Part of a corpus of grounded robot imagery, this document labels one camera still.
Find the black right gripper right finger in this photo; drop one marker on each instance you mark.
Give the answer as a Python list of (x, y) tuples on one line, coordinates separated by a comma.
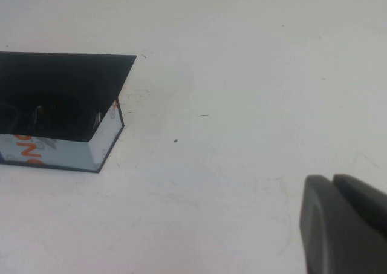
[(369, 219)]

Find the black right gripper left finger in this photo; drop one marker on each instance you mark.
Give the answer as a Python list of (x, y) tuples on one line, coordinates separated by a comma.
[(320, 240)]

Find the black glasses case printed sides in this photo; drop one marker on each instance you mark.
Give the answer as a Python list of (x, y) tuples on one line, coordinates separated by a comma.
[(60, 74)]

